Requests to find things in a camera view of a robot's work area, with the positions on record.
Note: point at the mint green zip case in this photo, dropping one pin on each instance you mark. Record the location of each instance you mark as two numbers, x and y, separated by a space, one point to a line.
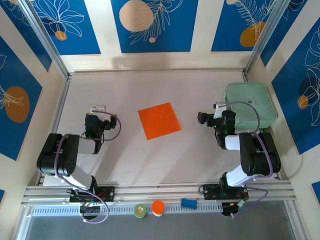
250 105

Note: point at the grey sheet metal shelf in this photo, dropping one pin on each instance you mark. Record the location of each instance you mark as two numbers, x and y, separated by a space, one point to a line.
160 228

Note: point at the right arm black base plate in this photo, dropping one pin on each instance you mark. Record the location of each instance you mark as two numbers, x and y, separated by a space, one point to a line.
211 192

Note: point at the orange square paper sheet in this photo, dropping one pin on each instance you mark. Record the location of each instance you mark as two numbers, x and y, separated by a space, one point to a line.
160 121

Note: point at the aluminium corner post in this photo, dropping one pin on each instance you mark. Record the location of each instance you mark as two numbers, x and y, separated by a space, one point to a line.
45 37
265 37

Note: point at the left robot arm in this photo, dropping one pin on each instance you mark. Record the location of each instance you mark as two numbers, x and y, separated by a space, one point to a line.
57 155

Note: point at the aluminium cross rail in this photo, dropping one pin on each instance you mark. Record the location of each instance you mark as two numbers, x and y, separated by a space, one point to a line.
160 192

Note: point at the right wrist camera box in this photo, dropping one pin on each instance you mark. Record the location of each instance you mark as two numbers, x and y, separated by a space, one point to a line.
220 110

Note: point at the orange cap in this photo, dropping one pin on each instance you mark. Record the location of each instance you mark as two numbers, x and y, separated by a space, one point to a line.
158 207

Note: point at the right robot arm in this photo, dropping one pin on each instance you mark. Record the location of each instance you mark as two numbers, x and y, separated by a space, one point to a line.
260 155

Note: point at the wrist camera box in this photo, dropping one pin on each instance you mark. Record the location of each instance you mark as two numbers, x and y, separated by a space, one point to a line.
98 108
220 110

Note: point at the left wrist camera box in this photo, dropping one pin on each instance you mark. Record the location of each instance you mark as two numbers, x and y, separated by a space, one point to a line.
98 108

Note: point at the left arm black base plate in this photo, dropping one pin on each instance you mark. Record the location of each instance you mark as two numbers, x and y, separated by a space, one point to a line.
108 193

